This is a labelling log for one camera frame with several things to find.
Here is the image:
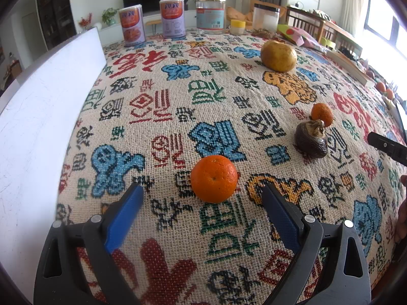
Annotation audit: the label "person's right hand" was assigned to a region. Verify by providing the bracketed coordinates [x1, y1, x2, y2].
[394, 175, 407, 245]

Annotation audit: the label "black tall cabinet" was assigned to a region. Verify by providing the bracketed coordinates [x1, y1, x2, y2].
[35, 0, 77, 50]

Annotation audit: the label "white book with orange cover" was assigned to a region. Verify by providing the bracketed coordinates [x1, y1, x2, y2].
[324, 49, 376, 87]

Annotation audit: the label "glass jar with gold lid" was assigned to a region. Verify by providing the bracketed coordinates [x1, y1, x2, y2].
[195, 0, 226, 34]

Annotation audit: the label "red flowers in vase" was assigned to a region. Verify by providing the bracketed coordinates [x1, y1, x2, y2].
[79, 13, 93, 33]

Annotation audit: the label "colourful snack bag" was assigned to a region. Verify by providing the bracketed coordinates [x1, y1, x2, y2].
[277, 24, 328, 51]

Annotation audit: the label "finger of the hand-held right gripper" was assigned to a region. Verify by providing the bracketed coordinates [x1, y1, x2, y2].
[367, 132, 407, 166]

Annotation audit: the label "wooden slatted chair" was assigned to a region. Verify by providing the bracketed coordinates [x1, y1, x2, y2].
[286, 6, 325, 39]
[321, 21, 363, 55]

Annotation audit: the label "pile of dried peels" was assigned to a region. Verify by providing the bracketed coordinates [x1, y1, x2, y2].
[252, 28, 277, 39]

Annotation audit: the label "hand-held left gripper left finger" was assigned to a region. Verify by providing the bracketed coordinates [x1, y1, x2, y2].
[33, 184, 144, 305]

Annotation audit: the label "orange lounge chair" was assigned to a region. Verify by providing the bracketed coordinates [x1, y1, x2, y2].
[226, 0, 255, 23]

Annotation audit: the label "plastic jar with black lid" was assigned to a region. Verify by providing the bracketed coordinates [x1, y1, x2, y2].
[252, 3, 281, 32]

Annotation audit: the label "window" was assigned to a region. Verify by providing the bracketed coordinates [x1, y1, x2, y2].
[362, 0, 402, 42]

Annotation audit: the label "green potted plant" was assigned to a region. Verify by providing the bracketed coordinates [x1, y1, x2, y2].
[102, 8, 119, 26]

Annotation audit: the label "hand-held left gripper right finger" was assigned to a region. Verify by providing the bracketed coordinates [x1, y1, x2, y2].
[261, 184, 372, 305]

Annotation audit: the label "orange and purple labelled can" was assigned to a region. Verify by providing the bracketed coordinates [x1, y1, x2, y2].
[119, 4, 146, 47]
[159, 0, 186, 38]

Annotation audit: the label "small orange tangerine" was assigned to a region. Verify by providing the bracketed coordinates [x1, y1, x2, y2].
[190, 155, 238, 204]
[311, 102, 334, 127]

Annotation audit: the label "patterned woven tablecloth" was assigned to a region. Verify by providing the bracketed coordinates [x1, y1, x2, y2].
[55, 27, 407, 305]

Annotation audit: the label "white board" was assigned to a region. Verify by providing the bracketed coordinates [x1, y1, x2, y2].
[0, 27, 107, 297]

